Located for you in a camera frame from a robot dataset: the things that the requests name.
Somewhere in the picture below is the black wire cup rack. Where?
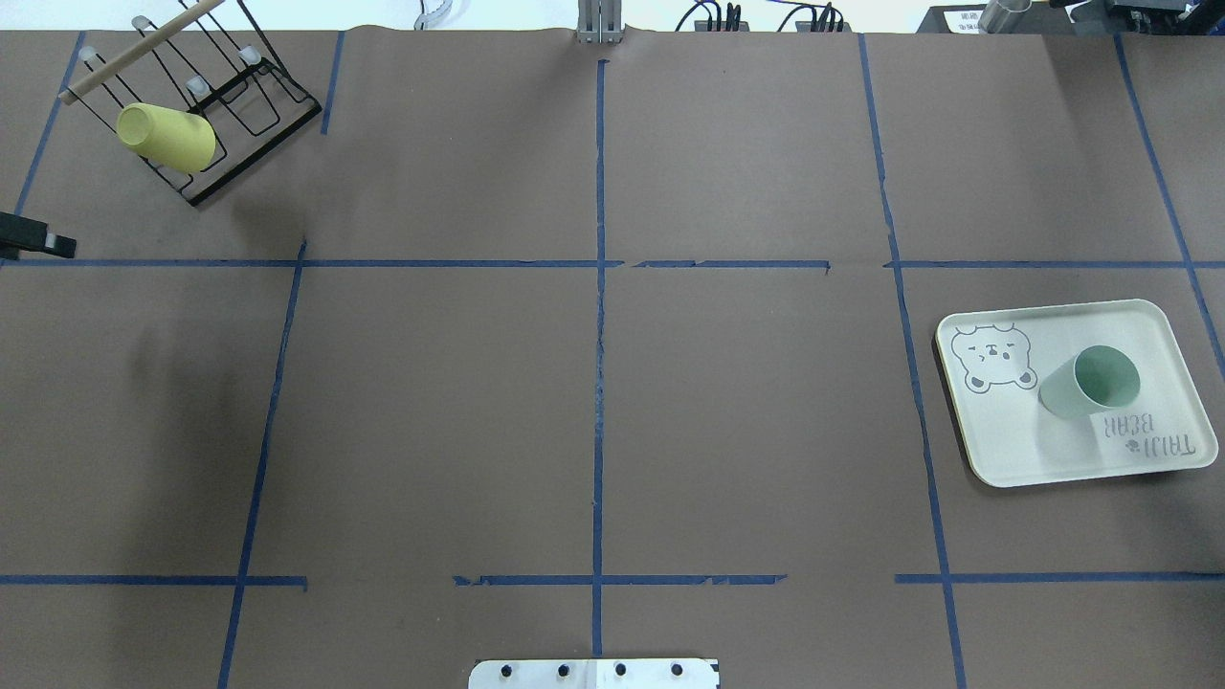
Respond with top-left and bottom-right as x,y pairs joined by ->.
56,1 -> 323,208

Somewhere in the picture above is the yellow plastic cup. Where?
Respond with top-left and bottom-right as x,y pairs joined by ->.
115,103 -> 217,174

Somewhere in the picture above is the green plastic cup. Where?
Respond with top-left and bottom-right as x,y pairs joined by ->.
1038,345 -> 1142,419

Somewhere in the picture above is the white bear print tray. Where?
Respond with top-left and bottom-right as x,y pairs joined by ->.
935,300 -> 1219,488

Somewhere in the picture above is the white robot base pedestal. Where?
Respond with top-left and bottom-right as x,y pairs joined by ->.
467,657 -> 722,688

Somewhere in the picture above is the aluminium frame post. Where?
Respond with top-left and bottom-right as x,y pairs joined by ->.
576,0 -> 625,45

